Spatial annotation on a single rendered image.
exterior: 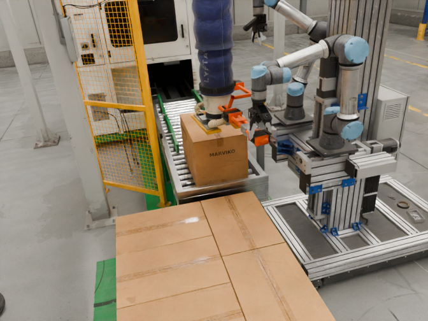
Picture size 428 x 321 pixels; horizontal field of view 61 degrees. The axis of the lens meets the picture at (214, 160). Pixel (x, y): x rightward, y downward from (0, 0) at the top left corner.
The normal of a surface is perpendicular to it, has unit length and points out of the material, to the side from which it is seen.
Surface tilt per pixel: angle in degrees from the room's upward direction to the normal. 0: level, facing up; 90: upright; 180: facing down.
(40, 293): 0
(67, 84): 90
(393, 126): 90
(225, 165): 90
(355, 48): 82
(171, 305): 0
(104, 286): 0
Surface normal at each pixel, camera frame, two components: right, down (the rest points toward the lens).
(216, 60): -0.05, 0.15
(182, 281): -0.07, -0.88
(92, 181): 0.24, 0.44
